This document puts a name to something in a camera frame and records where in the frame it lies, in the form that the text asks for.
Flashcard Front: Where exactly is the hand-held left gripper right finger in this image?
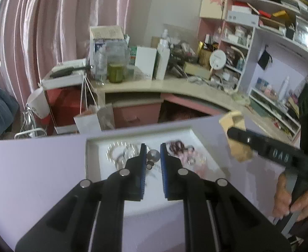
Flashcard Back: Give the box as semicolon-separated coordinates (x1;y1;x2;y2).
160;142;292;252

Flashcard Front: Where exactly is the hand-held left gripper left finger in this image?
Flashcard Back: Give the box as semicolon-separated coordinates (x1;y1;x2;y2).
14;143;147;252

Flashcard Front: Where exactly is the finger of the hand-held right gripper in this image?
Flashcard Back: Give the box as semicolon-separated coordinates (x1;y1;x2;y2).
227;127;304;168

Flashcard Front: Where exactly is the single pearl earring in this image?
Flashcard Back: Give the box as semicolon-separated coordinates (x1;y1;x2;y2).
147;149;160;170

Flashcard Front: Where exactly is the wide silver cuff bracelet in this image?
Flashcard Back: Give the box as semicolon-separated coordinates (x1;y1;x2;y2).
115;153;128;171

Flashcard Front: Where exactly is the pink bead bracelet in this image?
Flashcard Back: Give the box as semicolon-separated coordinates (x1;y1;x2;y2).
181;147;209;176

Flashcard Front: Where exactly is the grey cardboard box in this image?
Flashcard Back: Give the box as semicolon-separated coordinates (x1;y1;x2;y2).
85;127;229;218

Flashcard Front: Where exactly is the person's right hand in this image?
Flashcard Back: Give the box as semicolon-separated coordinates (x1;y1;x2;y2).
273;173;308;221

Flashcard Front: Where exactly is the pink desk drawer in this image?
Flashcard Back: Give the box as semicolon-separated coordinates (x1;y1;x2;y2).
112;102;161;129

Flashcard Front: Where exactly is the white paper bag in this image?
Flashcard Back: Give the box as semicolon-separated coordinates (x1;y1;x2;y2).
74;104;115;134

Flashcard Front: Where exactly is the black pouch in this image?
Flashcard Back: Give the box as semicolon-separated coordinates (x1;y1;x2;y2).
257;47;272;70

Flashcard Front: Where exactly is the green glass jar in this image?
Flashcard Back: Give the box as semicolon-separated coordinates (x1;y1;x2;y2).
107;63;125;83

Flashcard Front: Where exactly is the round white desk clock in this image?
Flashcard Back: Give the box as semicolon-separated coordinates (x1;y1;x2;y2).
210;50;226;70

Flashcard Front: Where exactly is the white shelf unit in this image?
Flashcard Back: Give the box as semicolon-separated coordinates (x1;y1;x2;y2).
219;0;308;137

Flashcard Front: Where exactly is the lavender tablecloth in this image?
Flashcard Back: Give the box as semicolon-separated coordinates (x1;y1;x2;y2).
0;114;301;252

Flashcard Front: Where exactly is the white card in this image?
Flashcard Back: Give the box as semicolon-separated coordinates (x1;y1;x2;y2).
135;46;157;80

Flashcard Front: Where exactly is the white pump bottle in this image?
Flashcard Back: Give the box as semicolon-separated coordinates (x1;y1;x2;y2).
154;30;170;80

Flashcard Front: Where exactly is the clear plastic bottle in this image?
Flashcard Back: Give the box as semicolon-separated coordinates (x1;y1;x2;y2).
92;45;107;82

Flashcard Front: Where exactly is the small white shelf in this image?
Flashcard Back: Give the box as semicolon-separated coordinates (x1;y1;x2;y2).
41;59;91;90

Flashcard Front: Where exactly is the black long tool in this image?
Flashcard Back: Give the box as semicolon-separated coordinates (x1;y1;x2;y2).
50;66;93;78

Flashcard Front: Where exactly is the white printed tub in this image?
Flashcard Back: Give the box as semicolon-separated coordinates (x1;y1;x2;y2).
27;87;50;118

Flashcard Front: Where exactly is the white carton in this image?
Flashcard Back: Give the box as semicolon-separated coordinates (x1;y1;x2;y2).
90;26;124;48

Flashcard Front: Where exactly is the pink curtain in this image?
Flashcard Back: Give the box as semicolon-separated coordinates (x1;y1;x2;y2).
0;0;154;116

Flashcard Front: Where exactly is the dark red bead bracelet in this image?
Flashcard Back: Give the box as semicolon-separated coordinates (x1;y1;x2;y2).
167;140;187;154

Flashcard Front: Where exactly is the white pearl bracelet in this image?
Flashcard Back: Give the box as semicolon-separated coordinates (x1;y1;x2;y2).
105;141;136;167

